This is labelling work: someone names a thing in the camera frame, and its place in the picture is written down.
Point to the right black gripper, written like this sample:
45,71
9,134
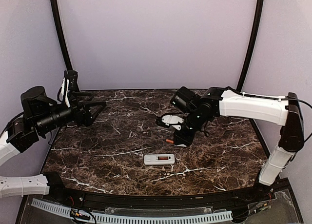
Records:
186,140

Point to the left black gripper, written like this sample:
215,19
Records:
87,118

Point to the orange battery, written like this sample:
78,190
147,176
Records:
169,141

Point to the white remote control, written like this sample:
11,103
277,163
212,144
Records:
159,159

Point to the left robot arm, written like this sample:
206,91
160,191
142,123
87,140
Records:
40,116

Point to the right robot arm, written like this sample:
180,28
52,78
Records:
284,111

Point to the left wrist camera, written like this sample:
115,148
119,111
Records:
68,86

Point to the left black frame post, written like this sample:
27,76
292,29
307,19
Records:
61,36

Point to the black frame post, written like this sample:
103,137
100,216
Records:
251,44
61,36

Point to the right black frame post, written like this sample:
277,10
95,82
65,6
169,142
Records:
251,44

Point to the black front rail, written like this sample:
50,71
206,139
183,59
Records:
87,199

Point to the white slotted cable duct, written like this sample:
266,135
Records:
135,216

